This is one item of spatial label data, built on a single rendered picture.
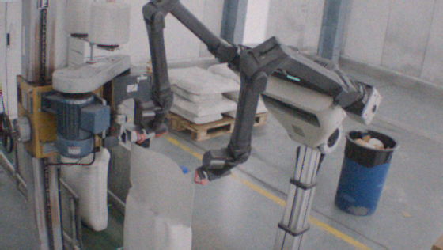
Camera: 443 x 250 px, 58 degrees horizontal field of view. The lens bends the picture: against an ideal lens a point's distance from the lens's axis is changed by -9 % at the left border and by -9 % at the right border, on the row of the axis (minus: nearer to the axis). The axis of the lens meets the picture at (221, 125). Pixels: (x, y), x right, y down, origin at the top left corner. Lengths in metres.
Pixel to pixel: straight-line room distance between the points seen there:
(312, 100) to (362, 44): 8.57
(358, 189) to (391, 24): 6.55
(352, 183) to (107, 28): 2.65
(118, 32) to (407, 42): 8.49
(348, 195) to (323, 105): 2.22
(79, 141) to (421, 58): 8.54
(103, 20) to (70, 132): 0.45
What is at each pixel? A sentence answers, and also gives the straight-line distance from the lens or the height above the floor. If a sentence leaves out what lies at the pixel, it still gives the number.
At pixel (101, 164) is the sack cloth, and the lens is 2.40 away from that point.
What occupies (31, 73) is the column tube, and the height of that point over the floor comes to 1.39.
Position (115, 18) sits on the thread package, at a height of 1.63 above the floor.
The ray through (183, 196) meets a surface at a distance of 1.80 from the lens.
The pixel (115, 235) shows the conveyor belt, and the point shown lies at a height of 0.38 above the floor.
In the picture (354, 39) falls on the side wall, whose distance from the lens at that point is 10.36.
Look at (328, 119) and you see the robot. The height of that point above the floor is 1.35.
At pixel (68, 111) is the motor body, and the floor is 1.28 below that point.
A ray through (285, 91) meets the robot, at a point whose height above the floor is 1.40.
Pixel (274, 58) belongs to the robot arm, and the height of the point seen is 1.63.
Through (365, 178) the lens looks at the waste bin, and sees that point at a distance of 3.73.
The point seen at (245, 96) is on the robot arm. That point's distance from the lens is 1.28.
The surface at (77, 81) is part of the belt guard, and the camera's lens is 1.63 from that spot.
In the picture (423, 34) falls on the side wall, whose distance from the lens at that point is 9.63.
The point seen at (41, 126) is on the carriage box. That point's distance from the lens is 1.87.
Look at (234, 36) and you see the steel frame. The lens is 7.70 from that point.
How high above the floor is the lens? 1.85
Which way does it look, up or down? 20 degrees down
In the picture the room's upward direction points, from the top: 7 degrees clockwise
